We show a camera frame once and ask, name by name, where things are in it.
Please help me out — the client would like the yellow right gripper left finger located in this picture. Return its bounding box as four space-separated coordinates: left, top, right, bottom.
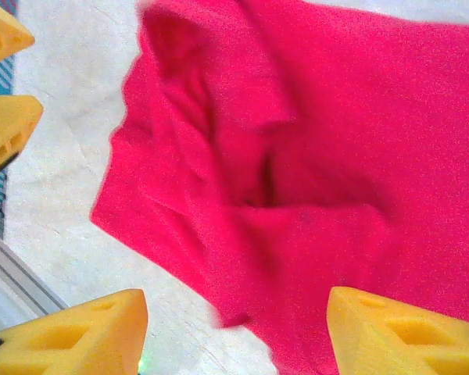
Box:
0 288 149 375

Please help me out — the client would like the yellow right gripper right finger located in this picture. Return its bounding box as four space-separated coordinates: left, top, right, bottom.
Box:
327 286 469 375

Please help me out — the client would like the red t-shirt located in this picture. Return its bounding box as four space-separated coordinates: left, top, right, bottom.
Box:
89 0 469 375

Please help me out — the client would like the aluminium side floor rail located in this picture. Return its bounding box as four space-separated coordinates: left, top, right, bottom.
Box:
0 224 70 320

